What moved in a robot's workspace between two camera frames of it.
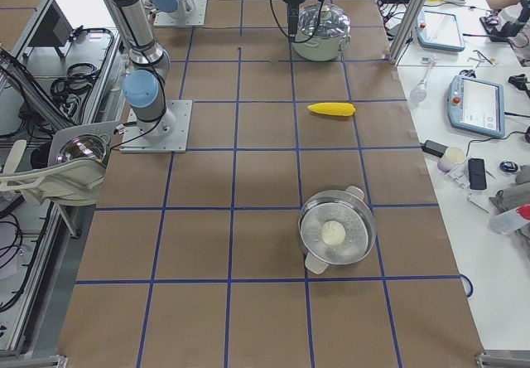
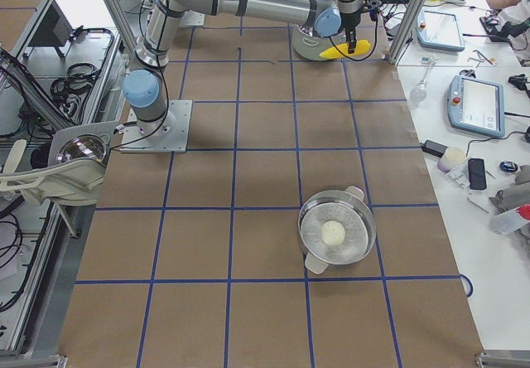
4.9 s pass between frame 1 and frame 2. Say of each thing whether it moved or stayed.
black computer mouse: stayed
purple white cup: stayed
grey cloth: stayed
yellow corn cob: moved
